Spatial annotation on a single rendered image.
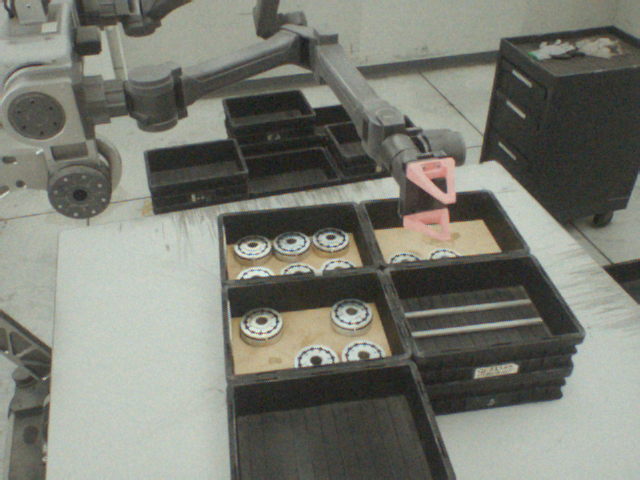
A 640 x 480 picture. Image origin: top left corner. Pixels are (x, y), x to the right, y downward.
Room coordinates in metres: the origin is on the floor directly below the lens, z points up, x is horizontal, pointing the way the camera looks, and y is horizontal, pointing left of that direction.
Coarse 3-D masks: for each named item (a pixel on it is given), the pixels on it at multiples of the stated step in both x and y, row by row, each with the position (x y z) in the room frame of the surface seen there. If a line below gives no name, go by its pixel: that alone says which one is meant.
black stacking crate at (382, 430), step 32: (288, 384) 0.86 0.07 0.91; (320, 384) 0.87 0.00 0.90; (352, 384) 0.89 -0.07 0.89; (384, 384) 0.90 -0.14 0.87; (256, 416) 0.85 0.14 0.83; (288, 416) 0.85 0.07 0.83; (320, 416) 0.85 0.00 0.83; (352, 416) 0.85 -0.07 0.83; (384, 416) 0.85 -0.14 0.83; (416, 416) 0.83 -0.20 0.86; (256, 448) 0.77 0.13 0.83; (288, 448) 0.77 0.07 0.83; (320, 448) 0.77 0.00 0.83; (352, 448) 0.77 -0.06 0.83; (384, 448) 0.77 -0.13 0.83; (416, 448) 0.77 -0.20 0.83
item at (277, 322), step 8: (248, 312) 1.13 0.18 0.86; (256, 312) 1.13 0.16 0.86; (264, 312) 1.13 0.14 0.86; (272, 312) 1.13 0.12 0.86; (248, 320) 1.10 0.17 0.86; (272, 320) 1.10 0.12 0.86; (280, 320) 1.10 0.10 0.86; (248, 328) 1.08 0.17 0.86; (272, 328) 1.07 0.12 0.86; (280, 328) 1.08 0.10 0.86; (248, 336) 1.05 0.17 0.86; (256, 336) 1.05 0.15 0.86; (264, 336) 1.05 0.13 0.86
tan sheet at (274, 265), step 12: (228, 252) 1.40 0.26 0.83; (312, 252) 1.40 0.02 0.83; (348, 252) 1.40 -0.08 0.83; (228, 264) 1.35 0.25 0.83; (240, 264) 1.35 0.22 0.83; (264, 264) 1.35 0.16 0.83; (276, 264) 1.35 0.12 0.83; (288, 264) 1.35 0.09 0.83; (312, 264) 1.35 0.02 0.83; (360, 264) 1.35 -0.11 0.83
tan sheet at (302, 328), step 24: (288, 312) 1.16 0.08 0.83; (312, 312) 1.16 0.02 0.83; (240, 336) 1.08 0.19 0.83; (288, 336) 1.08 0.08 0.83; (312, 336) 1.08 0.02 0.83; (336, 336) 1.08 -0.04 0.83; (360, 336) 1.08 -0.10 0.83; (384, 336) 1.08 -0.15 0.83; (240, 360) 1.00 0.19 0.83; (264, 360) 1.00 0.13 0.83; (288, 360) 1.00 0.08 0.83
